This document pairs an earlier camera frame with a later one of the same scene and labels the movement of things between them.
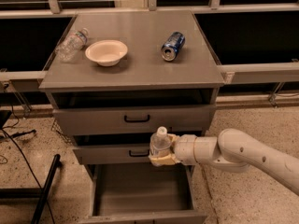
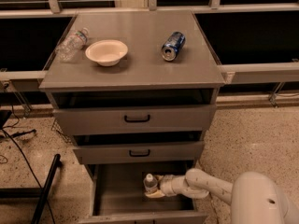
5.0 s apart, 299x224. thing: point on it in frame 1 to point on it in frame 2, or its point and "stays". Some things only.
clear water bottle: [161, 143] to [150, 183]
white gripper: [184, 149] to [166, 185]
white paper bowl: [106, 52] stays
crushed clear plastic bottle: [71, 45] stays
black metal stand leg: [32, 192] stays
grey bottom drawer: [143, 193] stays
